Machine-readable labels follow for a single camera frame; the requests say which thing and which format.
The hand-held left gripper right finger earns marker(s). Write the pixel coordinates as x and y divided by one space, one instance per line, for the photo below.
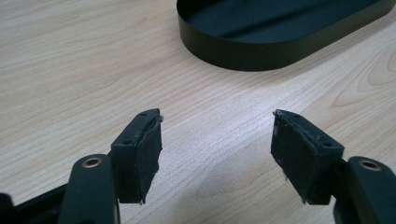
300 158

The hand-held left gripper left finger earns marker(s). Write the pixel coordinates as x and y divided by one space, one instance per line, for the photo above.
135 161

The black key rack with tray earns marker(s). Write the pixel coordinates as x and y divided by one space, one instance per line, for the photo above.
249 59

